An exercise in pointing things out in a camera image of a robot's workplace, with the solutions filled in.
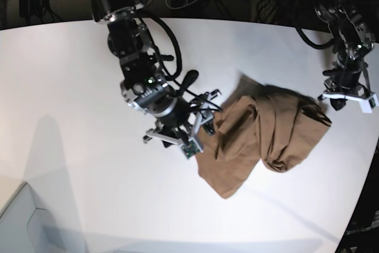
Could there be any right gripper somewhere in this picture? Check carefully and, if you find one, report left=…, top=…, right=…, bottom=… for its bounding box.
left=142, top=88, right=222, bottom=148

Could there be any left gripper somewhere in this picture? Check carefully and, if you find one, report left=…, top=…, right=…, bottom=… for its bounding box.
left=317, top=60, right=373, bottom=111

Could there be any brown t-shirt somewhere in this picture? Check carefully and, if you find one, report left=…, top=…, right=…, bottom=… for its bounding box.
left=195, top=75, right=332, bottom=199

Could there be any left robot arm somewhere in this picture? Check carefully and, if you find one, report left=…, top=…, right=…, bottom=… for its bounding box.
left=293, top=0, right=378, bottom=113

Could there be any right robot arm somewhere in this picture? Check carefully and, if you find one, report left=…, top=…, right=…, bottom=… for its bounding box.
left=90, top=0, right=221, bottom=151

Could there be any white box at table corner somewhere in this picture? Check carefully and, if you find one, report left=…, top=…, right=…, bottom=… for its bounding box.
left=1, top=183, right=59, bottom=253

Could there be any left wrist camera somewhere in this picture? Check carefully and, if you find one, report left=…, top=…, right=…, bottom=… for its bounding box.
left=359, top=93, right=378, bottom=114

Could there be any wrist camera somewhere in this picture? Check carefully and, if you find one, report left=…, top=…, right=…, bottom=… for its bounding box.
left=180, top=139, right=204, bottom=159
left=359, top=93, right=378, bottom=114

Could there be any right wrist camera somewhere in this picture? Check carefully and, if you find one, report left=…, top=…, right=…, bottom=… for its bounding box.
left=180, top=139, right=204, bottom=159

